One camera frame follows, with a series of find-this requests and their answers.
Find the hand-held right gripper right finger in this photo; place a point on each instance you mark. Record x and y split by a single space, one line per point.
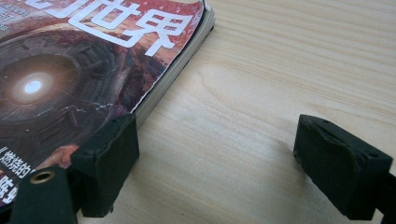
339 168

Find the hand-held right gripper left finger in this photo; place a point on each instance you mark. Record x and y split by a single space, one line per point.
109 161

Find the red and brown magazine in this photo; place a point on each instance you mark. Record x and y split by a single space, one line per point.
77 68

